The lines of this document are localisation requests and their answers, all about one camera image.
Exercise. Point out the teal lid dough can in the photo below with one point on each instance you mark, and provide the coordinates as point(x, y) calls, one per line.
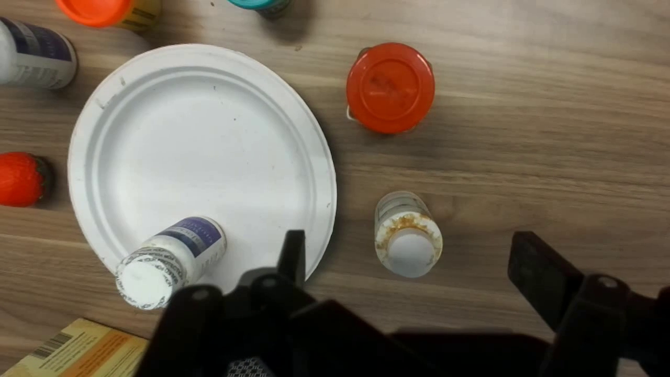
point(258, 3)

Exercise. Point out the red tomato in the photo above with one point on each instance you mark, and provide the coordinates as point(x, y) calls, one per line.
point(21, 179)

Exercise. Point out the yellow open carton box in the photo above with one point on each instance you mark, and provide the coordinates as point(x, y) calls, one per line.
point(75, 348)

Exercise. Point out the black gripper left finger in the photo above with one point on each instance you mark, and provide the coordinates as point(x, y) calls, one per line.
point(289, 259)

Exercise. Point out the orange lid dough can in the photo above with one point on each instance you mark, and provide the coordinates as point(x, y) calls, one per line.
point(95, 12)

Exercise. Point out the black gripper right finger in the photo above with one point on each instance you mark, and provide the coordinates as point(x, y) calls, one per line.
point(545, 269)

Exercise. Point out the white pill bottle blue label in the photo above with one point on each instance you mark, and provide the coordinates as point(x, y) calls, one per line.
point(33, 56)
point(174, 254)

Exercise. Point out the white-capped brown spice jar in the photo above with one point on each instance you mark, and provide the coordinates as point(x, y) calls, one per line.
point(408, 243)

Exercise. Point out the white paper plate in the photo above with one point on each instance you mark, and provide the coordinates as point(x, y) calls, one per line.
point(201, 140)

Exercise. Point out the spice jar red lid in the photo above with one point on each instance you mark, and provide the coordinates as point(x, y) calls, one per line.
point(390, 86)

